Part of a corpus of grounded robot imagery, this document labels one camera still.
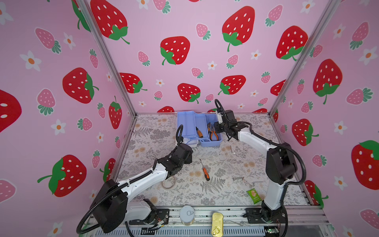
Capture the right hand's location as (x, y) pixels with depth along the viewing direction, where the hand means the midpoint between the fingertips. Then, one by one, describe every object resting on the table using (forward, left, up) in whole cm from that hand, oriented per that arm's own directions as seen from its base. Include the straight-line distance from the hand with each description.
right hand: (216, 123), depth 94 cm
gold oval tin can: (-54, -3, -12) cm, 55 cm away
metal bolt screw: (-28, -17, -17) cm, 37 cm away
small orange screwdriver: (-28, +4, -15) cm, 32 cm away
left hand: (-21, +16, -4) cm, 27 cm away
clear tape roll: (-36, +26, -16) cm, 47 cm away
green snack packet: (-38, -23, -16) cm, 47 cm away
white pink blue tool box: (0, +12, -7) cm, 14 cm away
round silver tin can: (-52, +12, -11) cm, 54 cm away
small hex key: (-11, -14, -16) cm, 24 cm away
